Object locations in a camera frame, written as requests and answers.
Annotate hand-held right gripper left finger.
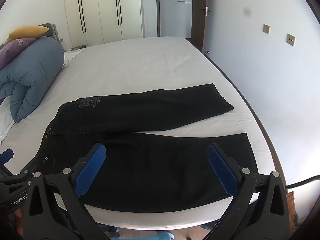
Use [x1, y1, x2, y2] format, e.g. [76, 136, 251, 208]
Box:
[21, 142, 110, 240]

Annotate yellow pillow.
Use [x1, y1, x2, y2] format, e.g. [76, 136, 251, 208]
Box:
[5, 25, 50, 44]

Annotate grey headboard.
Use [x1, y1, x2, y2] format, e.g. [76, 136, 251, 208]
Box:
[37, 23, 61, 46]

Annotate white wardrobe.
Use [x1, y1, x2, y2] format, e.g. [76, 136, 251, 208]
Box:
[64, 0, 144, 48]

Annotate black pants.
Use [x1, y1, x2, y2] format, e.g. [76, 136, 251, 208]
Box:
[34, 83, 259, 210]

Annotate rolled blue duvet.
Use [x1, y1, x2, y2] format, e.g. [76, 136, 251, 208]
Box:
[0, 36, 65, 123]

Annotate brown door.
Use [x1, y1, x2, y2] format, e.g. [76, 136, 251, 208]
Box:
[191, 0, 213, 53]

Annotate purple pillow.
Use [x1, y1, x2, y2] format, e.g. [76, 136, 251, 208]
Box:
[0, 37, 38, 69]

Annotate light blue clothing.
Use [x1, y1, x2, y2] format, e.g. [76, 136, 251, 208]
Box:
[107, 231, 175, 240]

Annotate bed with white sheet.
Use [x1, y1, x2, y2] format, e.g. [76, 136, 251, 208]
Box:
[0, 36, 287, 232]

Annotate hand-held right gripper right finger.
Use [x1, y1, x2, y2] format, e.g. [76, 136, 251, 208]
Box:
[207, 144, 295, 240]

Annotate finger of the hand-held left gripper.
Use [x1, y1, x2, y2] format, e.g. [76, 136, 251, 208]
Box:
[0, 149, 14, 179]

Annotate black cable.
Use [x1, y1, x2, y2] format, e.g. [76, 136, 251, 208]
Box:
[285, 175, 320, 189]

